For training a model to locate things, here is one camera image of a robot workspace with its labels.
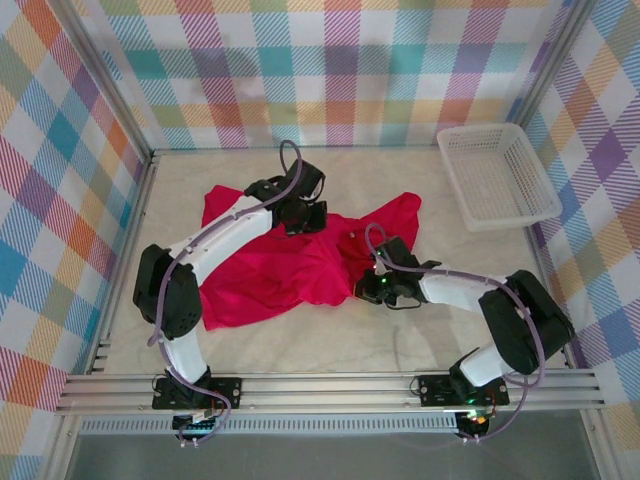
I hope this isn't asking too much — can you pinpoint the pink t-shirt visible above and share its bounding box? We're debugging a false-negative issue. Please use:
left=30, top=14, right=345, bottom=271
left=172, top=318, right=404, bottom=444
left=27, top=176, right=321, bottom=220
left=197, top=183, right=424, bottom=332

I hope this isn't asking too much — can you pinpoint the white plastic basket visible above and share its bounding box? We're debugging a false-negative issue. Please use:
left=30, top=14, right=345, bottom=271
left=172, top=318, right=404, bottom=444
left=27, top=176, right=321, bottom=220
left=436, top=123, right=564, bottom=233

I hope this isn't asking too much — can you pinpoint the thin aluminium floor rail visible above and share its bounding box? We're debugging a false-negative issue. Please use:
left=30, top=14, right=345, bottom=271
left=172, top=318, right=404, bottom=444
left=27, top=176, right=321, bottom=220
left=152, top=143, right=442, bottom=152

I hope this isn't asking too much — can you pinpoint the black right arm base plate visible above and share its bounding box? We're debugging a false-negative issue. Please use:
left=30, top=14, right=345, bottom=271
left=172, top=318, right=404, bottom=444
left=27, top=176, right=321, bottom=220
left=417, top=374, right=510, bottom=406

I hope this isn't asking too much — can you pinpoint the long aluminium mounting rail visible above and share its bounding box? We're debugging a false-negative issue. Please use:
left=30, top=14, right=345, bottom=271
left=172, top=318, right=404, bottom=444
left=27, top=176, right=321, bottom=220
left=54, top=368, right=607, bottom=417

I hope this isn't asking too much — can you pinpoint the wide aluminium floor rail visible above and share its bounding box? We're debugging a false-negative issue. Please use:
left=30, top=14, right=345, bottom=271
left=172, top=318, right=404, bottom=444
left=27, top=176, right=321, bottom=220
left=522, top=222, right=581, bottom=371
left=85, top=149, right=161, bottom=375

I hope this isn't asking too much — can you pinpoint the control board with wires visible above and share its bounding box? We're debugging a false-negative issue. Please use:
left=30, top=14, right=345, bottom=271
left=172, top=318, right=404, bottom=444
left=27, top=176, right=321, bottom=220
left=455, top=408, right=497, bottom=437
left=172, top=407, right=224, bottom=439

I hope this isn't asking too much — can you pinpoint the grey slotted cable duct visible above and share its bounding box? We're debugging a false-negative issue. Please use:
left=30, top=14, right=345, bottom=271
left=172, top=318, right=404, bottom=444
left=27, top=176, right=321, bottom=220
left=78, top=415, right=460, bottom=435

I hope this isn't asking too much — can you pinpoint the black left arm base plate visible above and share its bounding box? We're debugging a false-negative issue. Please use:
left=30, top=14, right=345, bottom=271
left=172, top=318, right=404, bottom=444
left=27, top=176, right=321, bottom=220
left=152, top=377, right=244, bottom=409

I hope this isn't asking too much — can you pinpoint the aluminium frame post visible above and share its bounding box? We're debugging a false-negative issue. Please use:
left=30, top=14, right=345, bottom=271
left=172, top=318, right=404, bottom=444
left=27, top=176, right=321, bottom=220
left=579, top=409, right=619, bottom=480
left=42, top=413, right=84, bottom=480
left=507, top=0, right=601, bottom=129
left=47, top=0, right=154, bottom=161

